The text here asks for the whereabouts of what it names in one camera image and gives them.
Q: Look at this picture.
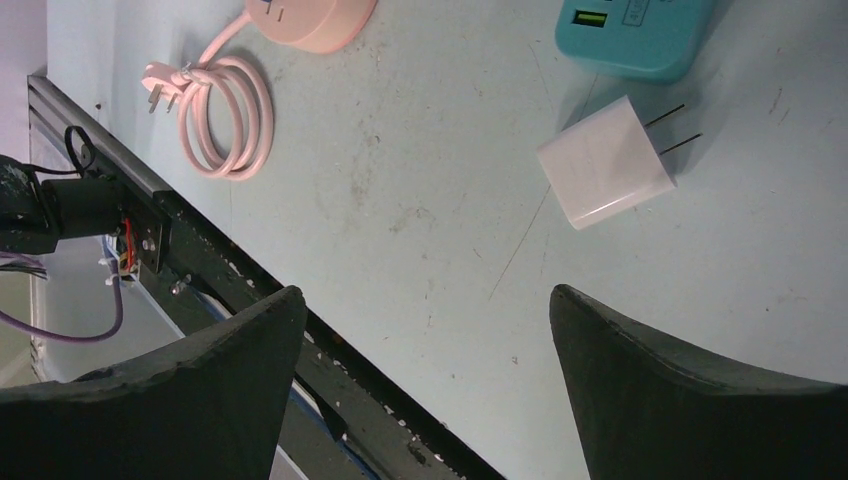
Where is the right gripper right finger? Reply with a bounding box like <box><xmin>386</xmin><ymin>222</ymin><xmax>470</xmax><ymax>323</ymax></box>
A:
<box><xmin>549</xmin><ymin>284</ymin><xmax>847</xmax><ymax>479</ymax></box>

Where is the pink round power strip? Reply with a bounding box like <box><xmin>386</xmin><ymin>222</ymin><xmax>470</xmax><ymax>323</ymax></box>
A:
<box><xmin>245</xmin><ymin>0</ymin><xmax>378</xmax><ymax>54</ymax></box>

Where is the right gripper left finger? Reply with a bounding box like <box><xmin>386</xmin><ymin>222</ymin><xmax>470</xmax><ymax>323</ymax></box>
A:
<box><xmin>1</xmin><ymin>286</ymin><xmax>307</xmax><ymax>479</ymax></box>

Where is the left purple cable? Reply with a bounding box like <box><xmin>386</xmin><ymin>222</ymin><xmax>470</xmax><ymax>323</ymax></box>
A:
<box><xmin>0</xmin><ymin>251</ymin><xmax>127</xmax><ymax>344</ymax></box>

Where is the black front rail frame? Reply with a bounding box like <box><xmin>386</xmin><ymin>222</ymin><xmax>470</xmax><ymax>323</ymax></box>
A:
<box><xmin>124</xmin><ymin>188</ymin><xmax>498</xmax><ymax>479</ymax></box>

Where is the white usb charger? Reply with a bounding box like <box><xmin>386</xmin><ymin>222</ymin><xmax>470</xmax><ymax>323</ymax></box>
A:
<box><xmin>536</xmin><ymin>95</ymin><xmax>703</xmax><ymax>231</ymax></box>

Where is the teal power strip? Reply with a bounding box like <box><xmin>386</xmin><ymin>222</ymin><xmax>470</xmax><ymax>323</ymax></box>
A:
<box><xmin>554</xmin><ymin>0</ymin><xmax>715</xmax><ymax>83</ymax></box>

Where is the pink coiled cord with plug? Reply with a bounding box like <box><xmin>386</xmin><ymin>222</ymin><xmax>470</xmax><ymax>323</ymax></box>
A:
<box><xmin>140</xmin><ymin>9</ymin><xmax>276</xmax><ymax>183</ymax></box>

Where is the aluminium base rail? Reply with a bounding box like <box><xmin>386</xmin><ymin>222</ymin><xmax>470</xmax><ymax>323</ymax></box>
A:
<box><xmin>27</xmin><ymin>75</ymin><xmax>181</xmax><ymax>381</ymax></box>

